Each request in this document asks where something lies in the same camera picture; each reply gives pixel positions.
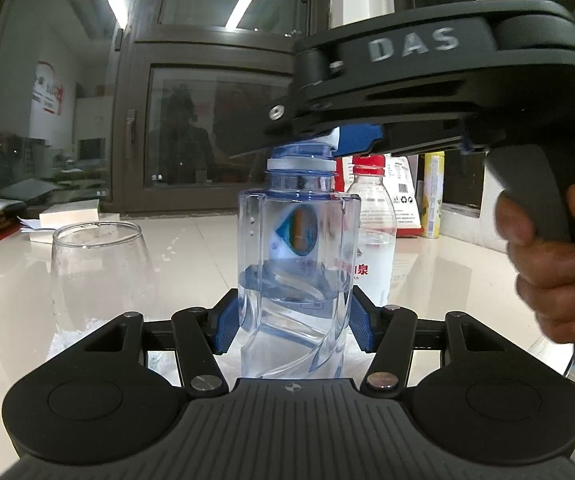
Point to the thick white book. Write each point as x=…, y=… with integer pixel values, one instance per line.
x=70, y=215

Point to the dark window frame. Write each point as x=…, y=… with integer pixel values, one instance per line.
x=132, y=80

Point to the red and white rice bag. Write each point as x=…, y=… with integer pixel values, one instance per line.
x=407, y=195

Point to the yellow box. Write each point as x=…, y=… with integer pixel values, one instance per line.
x=434, y=195

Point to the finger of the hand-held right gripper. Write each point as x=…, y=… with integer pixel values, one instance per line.
x=360, y=139
x=315, y=70

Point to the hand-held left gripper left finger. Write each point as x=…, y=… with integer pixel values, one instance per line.
x=228, y=327

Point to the clear stemless glass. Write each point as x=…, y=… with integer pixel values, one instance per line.
x=100, y=280

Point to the white paper towel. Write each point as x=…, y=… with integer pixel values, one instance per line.
x=162, y=367

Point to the clear bottle with red cap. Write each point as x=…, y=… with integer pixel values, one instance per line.
x=375, y=220

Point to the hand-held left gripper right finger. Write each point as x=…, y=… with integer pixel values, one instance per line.
x=362, y=327

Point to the thin white book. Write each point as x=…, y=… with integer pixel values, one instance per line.
x=42, y=235

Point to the person's right hand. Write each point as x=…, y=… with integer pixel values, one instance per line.
x=562, y=285

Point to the clear blue water bottle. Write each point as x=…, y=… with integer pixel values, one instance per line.
x=297, y=310

